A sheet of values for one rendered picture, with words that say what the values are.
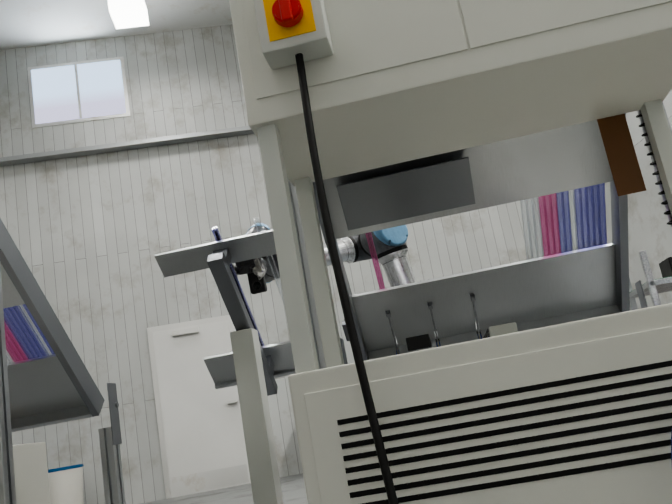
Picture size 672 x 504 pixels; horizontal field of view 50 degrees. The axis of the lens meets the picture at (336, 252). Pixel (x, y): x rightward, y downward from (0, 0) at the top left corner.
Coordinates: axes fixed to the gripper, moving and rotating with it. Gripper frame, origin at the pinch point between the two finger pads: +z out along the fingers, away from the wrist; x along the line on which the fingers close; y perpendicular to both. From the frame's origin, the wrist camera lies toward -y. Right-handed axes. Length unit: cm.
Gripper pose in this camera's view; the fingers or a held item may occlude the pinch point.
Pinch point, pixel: (240, 282)
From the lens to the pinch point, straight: 197.4
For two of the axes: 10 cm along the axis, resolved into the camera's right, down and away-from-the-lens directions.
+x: 9.7, -1.8, -1.4
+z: -0.7, 3.5, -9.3
